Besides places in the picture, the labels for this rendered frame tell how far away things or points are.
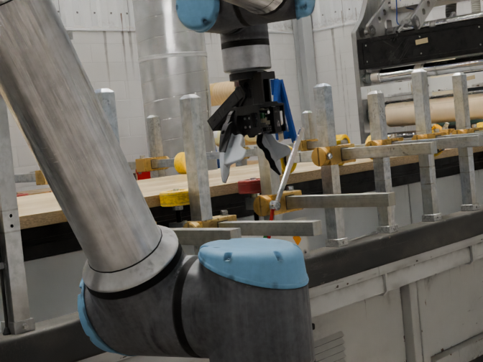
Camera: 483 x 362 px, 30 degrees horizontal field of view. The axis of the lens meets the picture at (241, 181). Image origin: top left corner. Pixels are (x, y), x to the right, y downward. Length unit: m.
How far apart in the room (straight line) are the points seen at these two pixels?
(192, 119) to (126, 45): 9.18
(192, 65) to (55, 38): 5.06
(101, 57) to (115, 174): 9.73
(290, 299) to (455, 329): 2.28
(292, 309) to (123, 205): 0.27
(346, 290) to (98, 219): 1.36
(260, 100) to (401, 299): 1.63
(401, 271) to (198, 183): 0.91
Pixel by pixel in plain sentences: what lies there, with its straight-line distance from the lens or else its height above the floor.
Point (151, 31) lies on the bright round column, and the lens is 6.22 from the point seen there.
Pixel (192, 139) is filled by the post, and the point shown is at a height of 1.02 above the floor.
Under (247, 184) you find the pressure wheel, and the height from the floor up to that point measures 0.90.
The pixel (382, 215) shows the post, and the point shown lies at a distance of 2.63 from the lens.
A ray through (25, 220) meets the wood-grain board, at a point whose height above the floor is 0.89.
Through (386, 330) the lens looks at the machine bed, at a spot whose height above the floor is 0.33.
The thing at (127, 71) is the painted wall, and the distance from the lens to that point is 11.14.
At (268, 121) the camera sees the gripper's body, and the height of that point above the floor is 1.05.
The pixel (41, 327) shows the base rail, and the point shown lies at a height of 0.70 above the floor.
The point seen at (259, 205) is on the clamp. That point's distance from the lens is 2.21.
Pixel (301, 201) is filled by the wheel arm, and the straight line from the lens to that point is 2.21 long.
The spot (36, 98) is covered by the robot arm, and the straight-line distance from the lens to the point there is 1.16.
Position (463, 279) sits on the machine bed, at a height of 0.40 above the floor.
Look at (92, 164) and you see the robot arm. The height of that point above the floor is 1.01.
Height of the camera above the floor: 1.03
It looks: 3 degrees down
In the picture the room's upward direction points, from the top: 6 degrees counter-clockwise
